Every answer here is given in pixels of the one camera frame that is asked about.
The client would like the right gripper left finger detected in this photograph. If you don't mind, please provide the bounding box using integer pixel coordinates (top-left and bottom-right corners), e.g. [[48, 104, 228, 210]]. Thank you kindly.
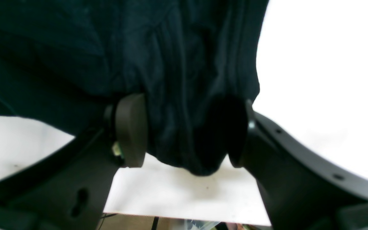
[[0, 94, 148, 230]]

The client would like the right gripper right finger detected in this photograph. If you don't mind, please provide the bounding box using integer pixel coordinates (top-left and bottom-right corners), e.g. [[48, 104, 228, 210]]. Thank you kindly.
[[227, 99, 368, 230]]

